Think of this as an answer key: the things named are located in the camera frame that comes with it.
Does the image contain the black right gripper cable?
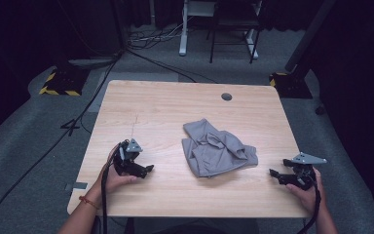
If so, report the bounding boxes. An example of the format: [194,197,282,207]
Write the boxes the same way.
[296,186,322,234]

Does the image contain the red bracelet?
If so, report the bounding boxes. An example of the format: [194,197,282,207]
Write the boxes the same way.
[78,195,100,211]

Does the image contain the bundle of floor cables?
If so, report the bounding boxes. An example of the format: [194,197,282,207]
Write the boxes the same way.
[126,16,193,52]

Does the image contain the black metal chair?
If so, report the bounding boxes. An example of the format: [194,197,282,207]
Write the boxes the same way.
[206,0,263,65]

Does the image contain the black yellow striped stand base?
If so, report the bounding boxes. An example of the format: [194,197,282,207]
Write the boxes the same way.
[38,65,92,98]
[268,71,314,99]

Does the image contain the white desk frame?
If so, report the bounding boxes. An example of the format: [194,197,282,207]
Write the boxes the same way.
[178,0,265,60]

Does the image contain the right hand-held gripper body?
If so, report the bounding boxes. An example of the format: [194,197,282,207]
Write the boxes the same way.
[282,151,328,191]

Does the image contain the person's left hand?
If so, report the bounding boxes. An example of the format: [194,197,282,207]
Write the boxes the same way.
[92,144,139,203]

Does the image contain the long black floor cable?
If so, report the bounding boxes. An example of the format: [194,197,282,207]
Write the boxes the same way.
[0,52,125,234]

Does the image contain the grey tape strip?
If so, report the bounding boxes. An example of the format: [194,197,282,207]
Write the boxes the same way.
[64,181,89,192]

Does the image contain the person's dark lap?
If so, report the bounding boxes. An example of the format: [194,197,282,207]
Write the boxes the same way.
[123,216,261,234]

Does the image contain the person's right hand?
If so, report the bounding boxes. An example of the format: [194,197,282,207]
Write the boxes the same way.
[284,167,328,216]

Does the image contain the grey shorts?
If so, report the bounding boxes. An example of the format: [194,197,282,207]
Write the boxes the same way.
[180,117,259,179]

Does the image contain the dark slanted stand pole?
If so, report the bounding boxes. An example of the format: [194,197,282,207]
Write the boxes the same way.
[284,0,338,79]

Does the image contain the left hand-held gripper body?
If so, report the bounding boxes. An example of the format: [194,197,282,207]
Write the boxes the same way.
[112,137,148,178]

